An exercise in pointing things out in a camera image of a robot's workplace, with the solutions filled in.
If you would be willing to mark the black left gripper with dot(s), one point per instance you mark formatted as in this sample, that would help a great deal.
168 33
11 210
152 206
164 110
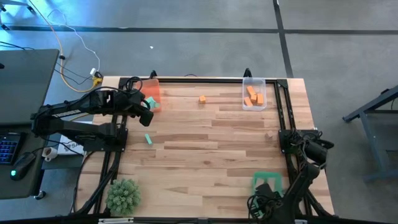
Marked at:
132 102

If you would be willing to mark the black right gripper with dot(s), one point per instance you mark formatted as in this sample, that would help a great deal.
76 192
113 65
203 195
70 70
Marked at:
267 194

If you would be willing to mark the long teal wooden block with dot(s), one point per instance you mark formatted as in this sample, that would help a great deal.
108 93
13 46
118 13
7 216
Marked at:
150 102

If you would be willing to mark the long orange wooden block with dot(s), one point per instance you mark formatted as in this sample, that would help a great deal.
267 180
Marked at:
260 99

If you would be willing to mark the orange wooden cube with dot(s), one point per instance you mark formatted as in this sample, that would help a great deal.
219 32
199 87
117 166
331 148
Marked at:
202 99
253 99

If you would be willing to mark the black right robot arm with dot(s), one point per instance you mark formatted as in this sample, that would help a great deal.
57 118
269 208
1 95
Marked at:
311 149

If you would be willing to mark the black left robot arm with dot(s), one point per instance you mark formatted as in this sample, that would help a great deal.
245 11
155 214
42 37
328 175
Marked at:
62 112

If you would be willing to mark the green translucent plastic bin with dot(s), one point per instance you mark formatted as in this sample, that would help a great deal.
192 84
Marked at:
267 175

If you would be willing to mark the orange translucent plastic bin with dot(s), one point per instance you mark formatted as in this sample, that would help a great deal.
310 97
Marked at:
153 88

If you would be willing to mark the natural wooden cube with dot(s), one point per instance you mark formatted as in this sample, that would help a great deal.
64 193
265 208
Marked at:
270 134

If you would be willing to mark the white printed sheet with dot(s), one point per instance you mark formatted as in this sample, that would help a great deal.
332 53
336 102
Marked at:
70 146

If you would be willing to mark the artificial green plant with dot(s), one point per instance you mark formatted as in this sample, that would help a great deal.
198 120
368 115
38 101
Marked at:
122 196

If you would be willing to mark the white mug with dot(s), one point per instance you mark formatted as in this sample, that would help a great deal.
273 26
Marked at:
49 153

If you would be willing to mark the clear plastic bin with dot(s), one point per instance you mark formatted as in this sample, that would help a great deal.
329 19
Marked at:
258 82

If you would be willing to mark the grey desk top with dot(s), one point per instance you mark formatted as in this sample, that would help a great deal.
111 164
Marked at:
25 87

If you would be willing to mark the black computer mouse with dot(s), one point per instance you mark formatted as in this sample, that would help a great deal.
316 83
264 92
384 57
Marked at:
23 166

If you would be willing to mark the backlit keyboard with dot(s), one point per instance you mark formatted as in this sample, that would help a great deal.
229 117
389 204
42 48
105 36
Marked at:
8 149

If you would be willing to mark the black desk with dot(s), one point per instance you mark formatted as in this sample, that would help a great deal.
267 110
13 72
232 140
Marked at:
18 189

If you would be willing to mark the grey desk frame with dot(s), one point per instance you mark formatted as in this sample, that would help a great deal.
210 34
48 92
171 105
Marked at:
373 124

